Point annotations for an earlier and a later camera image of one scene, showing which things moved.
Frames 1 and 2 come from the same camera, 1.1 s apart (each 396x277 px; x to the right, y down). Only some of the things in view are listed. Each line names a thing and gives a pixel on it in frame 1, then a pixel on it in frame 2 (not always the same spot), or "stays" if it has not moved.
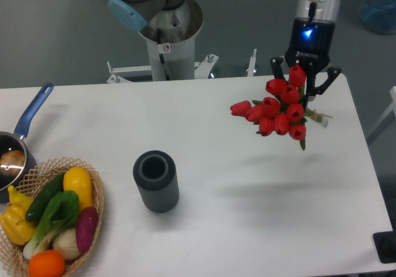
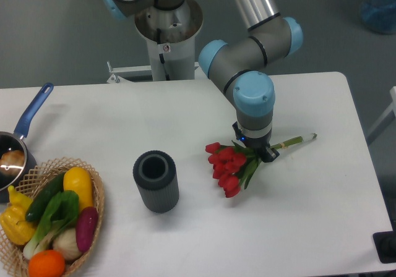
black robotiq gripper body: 310,44 to 262,144
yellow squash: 78,179 stays
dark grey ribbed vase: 154,173 stays
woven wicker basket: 12,256 stays
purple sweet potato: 85,227 stays
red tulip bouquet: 281,110 to 233,164
